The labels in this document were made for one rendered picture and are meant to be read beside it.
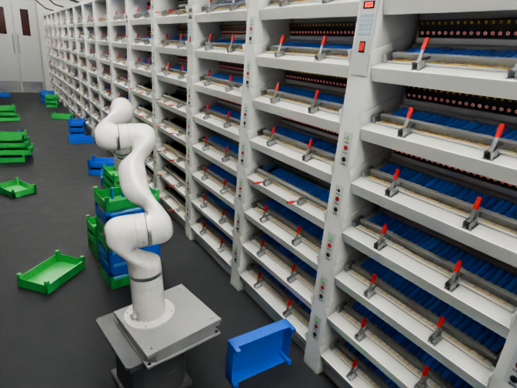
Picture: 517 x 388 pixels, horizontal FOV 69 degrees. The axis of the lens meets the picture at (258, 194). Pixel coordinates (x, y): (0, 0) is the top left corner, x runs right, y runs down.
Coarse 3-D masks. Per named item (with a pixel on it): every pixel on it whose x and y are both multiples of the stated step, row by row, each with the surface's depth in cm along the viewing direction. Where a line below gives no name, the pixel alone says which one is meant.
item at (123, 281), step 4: (100, 264) 224; (100, 268) 225; (100, 272) 226; (104, 272) 220; (104, 276) 221; (128, 276) 218; (108, 280) 214; (112, 280) 212; (116, 280) 213; (120, 280) 215; (124, 280) 217; (128, 280) 218; (108, 284) 216; (112, 284) 213; (116, 284) 214; (120, 284) 216; (124, 284) 217; (112, 288) 213
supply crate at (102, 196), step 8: (96, 192) 208; (104, 192) 213; (120, 192) 219; (152, 192) 220; (96, 200) 207; (104, 200) 210; (112, 200) 211; (120, 200) 199; (128, 200) 202; (104, 208) 198; (112, 208) 198; (120, 208) 201
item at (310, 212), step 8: (264, 160) 199; (272, 160) 202; (248, 168) 195; (256, 168) 196; (264, 168) 201; (248, 176) 196; (256, 176) 195; (248, 184) 199; (256, 184) 190; (272, 184) 184; (264, 192) 187; (272, 192) 179; (280, 192) 176; (288, 192) 175; (280, 200) 175; (288, 200) 169; (296, 208) 165; (304, 208) 161; (312, 208) 160; (304, 216) 163; (312, 216) 157; (320, 216) 154; (320, 224) 154
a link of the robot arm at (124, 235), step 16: (112, 224) 127; (128, 224) 128; (144, 224) 129; (112, 240) 126; (128, 240) 127; (144, 240) 130; (128, 256) 129; (144, 256) 135; (128, 272) 136; (144, 272) 133; (160, 272) 139
